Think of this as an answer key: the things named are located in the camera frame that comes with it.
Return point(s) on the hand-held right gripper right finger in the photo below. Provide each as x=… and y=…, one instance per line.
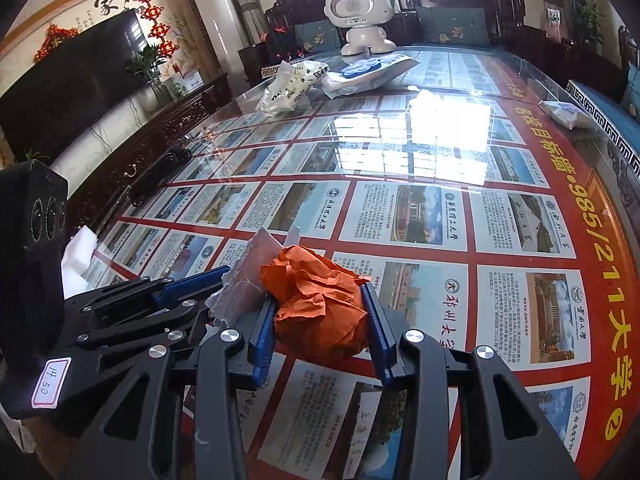
x=377, y=330

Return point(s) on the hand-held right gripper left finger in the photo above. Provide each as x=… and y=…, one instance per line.
x=262, y=345

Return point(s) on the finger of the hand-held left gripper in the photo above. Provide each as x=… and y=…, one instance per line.
x=150, y=325
x=190, y=285

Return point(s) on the white paper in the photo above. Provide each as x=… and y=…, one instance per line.
x=245, y=280

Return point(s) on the orange paper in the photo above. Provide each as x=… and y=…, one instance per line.
x=315, y=305

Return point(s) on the white foam piece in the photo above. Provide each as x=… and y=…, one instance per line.
x=80, y=255

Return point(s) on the black remote control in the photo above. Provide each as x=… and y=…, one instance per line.
x=160, y=170

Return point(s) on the printed table poster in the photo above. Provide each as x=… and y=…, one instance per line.
x=425, y=210

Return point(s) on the black television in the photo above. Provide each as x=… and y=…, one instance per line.
x=65, y=90

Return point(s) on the dark wooden television cabinet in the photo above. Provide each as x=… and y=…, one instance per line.
x=150, y=130

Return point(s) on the white printed plastic bag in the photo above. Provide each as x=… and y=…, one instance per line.
x=285, y=87

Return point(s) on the red knot decoration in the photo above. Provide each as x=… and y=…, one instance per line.
x=157, y=30

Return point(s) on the blue and white packet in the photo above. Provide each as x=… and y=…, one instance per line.
x=370, y=72

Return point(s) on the white tower air conditioner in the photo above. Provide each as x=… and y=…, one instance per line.
x=215, y=20

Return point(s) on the green embroidered cushion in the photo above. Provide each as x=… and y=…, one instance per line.
x=452, y=27
x=317, y=37

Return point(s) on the small white packet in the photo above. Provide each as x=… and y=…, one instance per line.
x=565, y=112

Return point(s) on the beige curtain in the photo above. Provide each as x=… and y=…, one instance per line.
x=245, y=0

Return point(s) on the white robot toy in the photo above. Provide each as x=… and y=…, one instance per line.
x=357, y=10

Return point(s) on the wooden sofa with blue seat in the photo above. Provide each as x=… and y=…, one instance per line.
x=605, y=95

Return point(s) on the blue embroidered pillow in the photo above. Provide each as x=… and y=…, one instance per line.
x=631, y=92

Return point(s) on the small green potted plant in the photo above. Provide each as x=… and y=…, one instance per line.
x=590, y=22

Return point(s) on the calligraphy wall scroll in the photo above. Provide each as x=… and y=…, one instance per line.
x=100, y=5

